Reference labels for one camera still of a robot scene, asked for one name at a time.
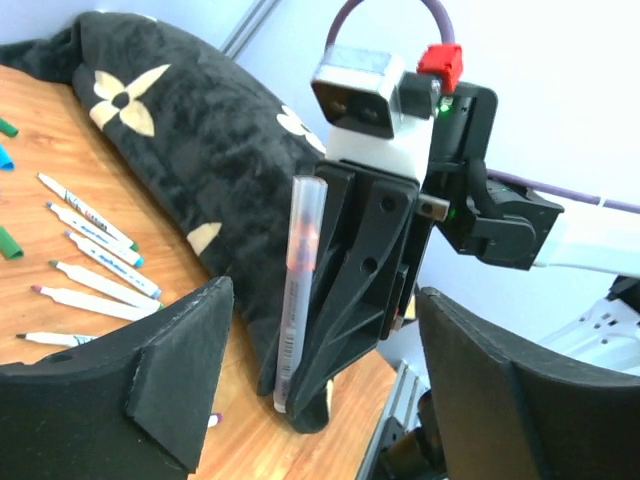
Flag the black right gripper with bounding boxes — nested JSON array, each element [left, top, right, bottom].
[[256, 161, 433, 418]]

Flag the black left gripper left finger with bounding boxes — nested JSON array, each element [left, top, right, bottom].
[[1, 276, 234, 480]]

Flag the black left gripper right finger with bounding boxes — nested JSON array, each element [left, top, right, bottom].
[[417, 288, 639, 479]]

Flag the grey marker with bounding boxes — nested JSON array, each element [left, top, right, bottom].
[[273, 176, 328, 413]]

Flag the pink cap marker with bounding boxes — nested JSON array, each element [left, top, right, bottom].
[[30, 285, 156, 321]]

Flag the light green cap marker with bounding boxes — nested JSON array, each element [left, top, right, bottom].
[[15, 332, 97, 348]]

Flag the lavender cap marker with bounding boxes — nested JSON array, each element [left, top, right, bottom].
[[64, 231, 162, 299]]

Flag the dark green cap marker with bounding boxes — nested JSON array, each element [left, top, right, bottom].
[[37, 172, 139, 252]]

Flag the light blue pen cap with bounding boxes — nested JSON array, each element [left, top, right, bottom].
[[0, 146, 15, 172]]

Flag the dark green pen cap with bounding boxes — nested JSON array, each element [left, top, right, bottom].
[[0, 118, 19, 138]]

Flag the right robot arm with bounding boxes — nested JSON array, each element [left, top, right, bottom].
[[287, 74, 639, 479]]

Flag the black floral pillow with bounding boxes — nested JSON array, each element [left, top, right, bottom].
[[0, 10, 334, 434]]

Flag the aluminium frame rails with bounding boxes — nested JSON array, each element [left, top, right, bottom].
[[355, 362, 428, 480]]

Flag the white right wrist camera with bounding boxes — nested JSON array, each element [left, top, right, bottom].
[[311, 43, 463, 183]]

